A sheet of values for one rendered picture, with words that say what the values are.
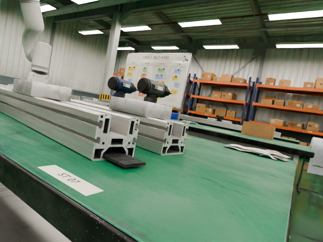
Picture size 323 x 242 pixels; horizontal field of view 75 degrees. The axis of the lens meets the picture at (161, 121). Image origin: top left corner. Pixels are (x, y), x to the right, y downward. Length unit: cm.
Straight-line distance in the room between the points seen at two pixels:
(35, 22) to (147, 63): 318
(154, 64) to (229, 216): 402
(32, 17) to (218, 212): 126
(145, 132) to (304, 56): 1103
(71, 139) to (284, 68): 1111
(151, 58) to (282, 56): 814
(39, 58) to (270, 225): 127
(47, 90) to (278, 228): 61
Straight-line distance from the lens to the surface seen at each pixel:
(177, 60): 397
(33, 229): 129
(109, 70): 929
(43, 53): 136
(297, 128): 983
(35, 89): 67
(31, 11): 136
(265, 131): 250
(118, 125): 45
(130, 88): 104
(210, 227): 25
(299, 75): 1123
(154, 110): 58
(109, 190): 29
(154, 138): 55
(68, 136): 47
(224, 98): 1056
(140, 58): 448
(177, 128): 58
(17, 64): 1298
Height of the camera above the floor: 89
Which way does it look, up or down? 3 degrees down
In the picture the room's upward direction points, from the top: 10 degrees clockwise
